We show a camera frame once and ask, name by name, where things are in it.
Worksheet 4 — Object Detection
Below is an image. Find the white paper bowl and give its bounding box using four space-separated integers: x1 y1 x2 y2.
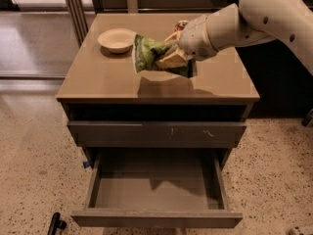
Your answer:
98 28 136 54

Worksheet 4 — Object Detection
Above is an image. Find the closed top drawer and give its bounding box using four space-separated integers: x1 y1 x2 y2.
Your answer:
67 121 246 149

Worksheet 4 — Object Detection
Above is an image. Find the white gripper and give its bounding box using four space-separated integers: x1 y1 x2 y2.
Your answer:
156 15 218 70

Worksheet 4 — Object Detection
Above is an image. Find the open middle drawer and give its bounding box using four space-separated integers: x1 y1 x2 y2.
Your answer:
71 149 243 228

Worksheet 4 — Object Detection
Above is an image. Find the orange soda can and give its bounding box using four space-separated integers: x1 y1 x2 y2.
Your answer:
174 20 188 31

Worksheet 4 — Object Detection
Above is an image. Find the dark wheel at right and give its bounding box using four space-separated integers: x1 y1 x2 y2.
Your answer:
301 109 313 127

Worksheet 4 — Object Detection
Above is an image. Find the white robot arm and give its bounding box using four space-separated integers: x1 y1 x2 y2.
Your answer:
156 0 313 74

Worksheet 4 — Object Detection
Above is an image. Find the green jalapeno chip bag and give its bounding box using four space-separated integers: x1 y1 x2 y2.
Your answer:
132 34 198 78

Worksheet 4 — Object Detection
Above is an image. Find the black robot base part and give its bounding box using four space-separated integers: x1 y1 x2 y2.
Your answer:
47 212 67 235

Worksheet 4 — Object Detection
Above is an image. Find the grey drawer cabinet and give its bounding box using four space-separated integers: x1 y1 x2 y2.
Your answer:
57 14 259 164

